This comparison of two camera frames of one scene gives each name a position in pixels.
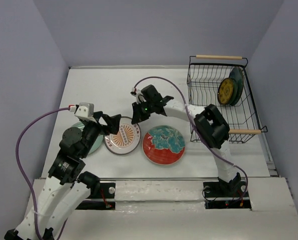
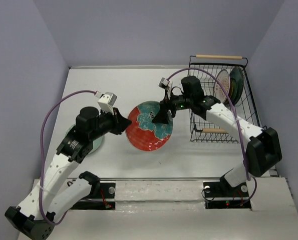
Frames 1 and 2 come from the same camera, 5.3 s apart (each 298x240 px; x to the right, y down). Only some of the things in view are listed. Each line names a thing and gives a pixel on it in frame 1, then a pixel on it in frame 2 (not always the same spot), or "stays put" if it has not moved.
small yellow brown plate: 227,91 stays put
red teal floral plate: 163,145 -> 144,134
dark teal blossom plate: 237,74 stays put
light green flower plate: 97,143 stays put
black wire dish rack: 223,81 stays put
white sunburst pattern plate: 126,140 -> 224,78
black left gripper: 113,125 stays put
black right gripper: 138,116 -> 166,104
